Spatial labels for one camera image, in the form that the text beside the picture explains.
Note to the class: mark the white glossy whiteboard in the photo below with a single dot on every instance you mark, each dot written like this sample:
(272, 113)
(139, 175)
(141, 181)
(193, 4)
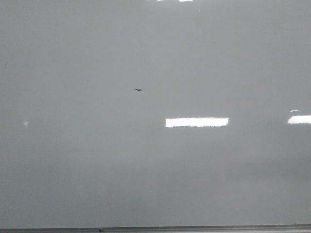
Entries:
(154, 113)

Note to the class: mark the grey aluminium whiteboard frame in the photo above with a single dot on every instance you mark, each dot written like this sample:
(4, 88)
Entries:
(291, 228)

